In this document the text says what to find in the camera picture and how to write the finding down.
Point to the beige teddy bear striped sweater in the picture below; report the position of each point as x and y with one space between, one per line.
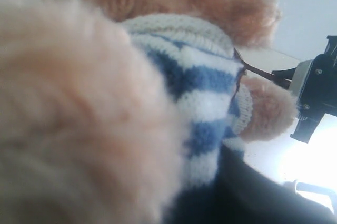
120 111

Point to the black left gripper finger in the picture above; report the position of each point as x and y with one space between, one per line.
239 194

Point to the dark red wooden spoon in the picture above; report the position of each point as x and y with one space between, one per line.
269 76

